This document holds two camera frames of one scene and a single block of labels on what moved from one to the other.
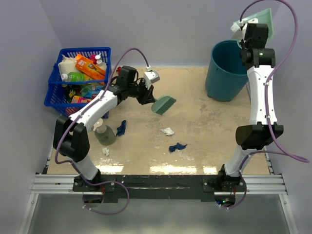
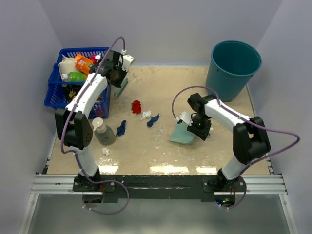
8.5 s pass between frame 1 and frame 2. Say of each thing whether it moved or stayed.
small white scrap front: stayed
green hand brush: moved
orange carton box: stayed
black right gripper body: moved
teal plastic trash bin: stayed
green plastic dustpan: moved
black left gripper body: moved
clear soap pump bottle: stayed
